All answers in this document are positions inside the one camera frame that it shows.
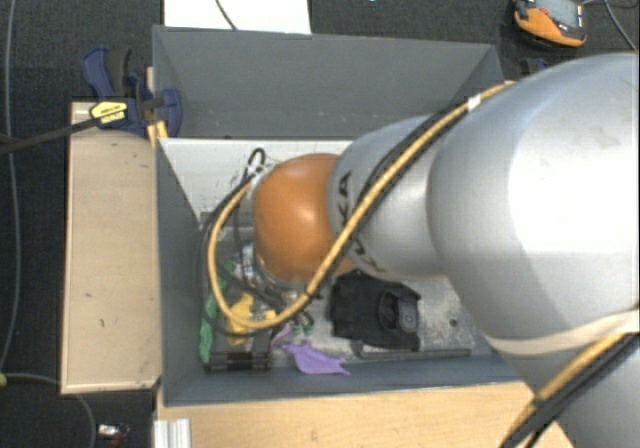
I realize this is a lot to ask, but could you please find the yellow toy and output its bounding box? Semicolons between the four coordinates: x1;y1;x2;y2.
225;291;277;333

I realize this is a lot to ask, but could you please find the pale wood flat board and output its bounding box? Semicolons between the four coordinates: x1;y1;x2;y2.
59;101;164;396

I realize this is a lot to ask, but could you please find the grey metal bin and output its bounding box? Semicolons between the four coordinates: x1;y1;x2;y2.
151;24;524;408

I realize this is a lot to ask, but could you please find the purple toy animal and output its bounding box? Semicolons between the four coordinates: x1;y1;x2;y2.
270;325;351;377

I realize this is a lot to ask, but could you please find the dark flat block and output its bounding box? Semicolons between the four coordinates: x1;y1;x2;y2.
203;327;274;373

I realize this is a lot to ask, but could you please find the green soft toy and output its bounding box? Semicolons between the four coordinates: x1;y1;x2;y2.
199;259;235;364

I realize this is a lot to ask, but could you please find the black pouch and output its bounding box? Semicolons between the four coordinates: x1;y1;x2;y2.
326;270;422;353

